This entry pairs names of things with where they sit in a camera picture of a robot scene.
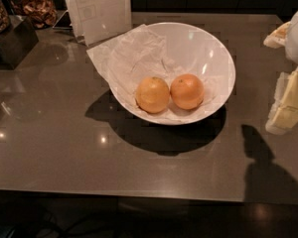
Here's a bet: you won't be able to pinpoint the dark box stand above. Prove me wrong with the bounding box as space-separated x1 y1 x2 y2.
0 16 39 70

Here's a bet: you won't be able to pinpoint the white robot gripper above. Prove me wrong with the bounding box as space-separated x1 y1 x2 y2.
263 11 298 135

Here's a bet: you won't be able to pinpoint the orange fruit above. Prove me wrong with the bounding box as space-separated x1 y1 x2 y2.
135 76 170 113
170 73 205 110

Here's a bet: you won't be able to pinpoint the glass jar dried slices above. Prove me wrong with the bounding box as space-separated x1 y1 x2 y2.
8 0 58 29

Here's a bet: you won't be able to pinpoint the white crumpled paper liner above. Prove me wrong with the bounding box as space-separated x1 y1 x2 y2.
85 23 223 124

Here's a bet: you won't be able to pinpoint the white paper sign stand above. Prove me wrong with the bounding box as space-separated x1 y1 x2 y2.
66 0 132 46

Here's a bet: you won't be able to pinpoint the white tilted bowl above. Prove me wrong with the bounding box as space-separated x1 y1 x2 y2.
107 21 237 126

